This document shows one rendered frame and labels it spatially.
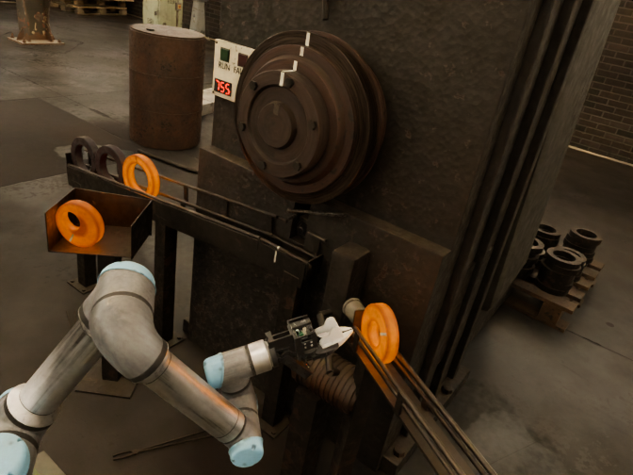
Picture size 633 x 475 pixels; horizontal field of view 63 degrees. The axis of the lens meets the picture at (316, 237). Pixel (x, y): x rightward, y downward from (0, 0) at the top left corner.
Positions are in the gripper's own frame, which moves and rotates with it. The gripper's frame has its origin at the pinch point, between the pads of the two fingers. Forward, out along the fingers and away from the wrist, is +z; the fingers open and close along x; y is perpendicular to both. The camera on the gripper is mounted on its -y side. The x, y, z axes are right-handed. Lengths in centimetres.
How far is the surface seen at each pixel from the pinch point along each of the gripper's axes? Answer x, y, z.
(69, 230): 68, 15, -67
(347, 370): 5.5, -18.8, -0.3
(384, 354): -6.9, -3.9, 6.5
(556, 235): 127, -103, 177
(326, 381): 5.6, -20.1, -6.5
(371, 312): 3.7, 0.7, 8.0
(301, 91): 33, 51, 6
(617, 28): 406, -81, 482
